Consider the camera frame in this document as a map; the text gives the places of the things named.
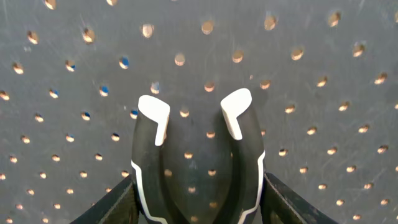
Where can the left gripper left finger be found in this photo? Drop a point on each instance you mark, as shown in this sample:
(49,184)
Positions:
(118,208)

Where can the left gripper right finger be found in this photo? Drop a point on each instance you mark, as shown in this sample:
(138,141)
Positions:
(280,205)

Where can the black and white pliers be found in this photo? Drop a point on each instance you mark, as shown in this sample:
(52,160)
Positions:
(146,174)

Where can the black pegboard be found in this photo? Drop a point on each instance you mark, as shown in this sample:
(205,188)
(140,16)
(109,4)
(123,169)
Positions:
(311,62)

